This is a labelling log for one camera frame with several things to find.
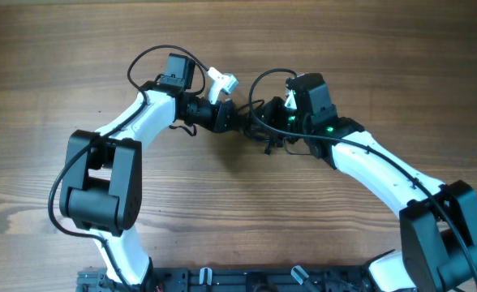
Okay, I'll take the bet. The black usb cable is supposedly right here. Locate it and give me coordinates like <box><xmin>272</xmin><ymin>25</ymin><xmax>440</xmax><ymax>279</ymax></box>
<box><xmin>236</xmin><ymin>99</ymin><xmax>286</xmax><ymax>156</ymax></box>

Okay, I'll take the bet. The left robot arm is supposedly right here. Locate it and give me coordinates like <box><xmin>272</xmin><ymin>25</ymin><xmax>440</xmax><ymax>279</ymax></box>
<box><xmin>48</xmin><ymin>54</ymin><xmax>238</xmax><ymax>291</ymax></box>

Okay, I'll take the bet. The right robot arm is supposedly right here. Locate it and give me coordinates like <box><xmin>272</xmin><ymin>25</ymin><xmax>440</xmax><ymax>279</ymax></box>
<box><xmin>251</xmin><ymin>71</ymin><xmax>477</xmax><ymax>291</ymax></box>

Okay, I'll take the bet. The right camera cable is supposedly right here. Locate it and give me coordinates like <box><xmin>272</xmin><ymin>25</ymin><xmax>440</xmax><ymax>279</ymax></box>
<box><xmin>247</xmin><ymin>67</ymin><xmax>477</xmax><ymax>292</ymax></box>

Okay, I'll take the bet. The camera cable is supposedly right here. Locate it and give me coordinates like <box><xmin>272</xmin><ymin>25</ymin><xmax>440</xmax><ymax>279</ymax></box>
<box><xmin>47</xmin><ymin>44</ymin><xmax>210</xmax><ymax>287</ymax></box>
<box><xmin>247</xmin><ymin>67</ymin><xmax>477</xmax><ymax>292</ymax></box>

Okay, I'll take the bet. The left camera cable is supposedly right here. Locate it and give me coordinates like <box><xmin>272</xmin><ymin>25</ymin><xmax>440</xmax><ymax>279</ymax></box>
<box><xmin>47</xmin><ymin>44</ymin><xmax>210</xmax><ymax>287</ymax></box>

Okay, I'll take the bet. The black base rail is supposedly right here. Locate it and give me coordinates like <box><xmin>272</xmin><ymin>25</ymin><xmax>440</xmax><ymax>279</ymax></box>
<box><xmin>75</xmin><ymin>265</ymin><xmax>438</xmax><ymax>292</ymax></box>

